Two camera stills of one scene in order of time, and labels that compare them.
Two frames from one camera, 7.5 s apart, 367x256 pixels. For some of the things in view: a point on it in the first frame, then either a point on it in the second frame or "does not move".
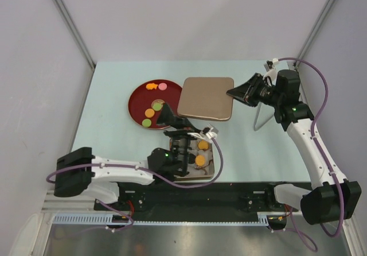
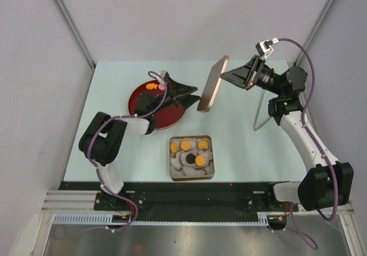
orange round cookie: [203, 144] does not move
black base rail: [195, 201] does not move
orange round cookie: [200, 160] does not move
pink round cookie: [162, 86] does not move
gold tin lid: [206, 97] to [211, 84]
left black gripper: [182, 125] to [175, 90]
